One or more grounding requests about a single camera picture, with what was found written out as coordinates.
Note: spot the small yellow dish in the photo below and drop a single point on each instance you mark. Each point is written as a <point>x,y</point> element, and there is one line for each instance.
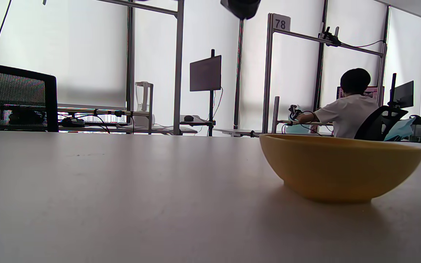
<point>342,168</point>

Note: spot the black monitor on arm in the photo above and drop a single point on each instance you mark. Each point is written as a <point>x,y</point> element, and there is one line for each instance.
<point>403,95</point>

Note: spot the black computer mouse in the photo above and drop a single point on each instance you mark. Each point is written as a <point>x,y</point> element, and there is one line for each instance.
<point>188,118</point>

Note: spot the dark monitor on stand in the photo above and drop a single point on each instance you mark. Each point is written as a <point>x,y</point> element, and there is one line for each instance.
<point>205,73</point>

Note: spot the white desk with grey leg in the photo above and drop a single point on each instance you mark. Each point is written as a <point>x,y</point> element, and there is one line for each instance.
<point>144,129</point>

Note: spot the black armrest office chair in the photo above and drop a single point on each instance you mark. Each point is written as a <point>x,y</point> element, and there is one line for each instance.
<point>371,126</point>

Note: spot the black mesh office chair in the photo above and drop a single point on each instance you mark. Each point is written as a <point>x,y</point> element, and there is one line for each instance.
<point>52,102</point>

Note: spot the lit monitor screen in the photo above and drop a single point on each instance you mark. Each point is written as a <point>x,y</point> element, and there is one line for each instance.
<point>375,92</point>

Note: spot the pile of blue plastic bags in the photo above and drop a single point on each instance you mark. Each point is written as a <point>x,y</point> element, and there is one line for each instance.
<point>400,129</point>

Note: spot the plain aluminium frame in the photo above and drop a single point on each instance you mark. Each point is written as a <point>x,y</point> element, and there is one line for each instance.
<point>178,73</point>

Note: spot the aluminium frame with number tag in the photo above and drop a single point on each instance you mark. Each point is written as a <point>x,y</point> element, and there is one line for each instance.
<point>267,73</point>

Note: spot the aluminium rail with black clamps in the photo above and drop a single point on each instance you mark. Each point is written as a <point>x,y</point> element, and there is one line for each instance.
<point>79,109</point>

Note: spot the black camera on frame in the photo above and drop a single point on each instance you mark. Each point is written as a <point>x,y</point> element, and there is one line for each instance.
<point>330,37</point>

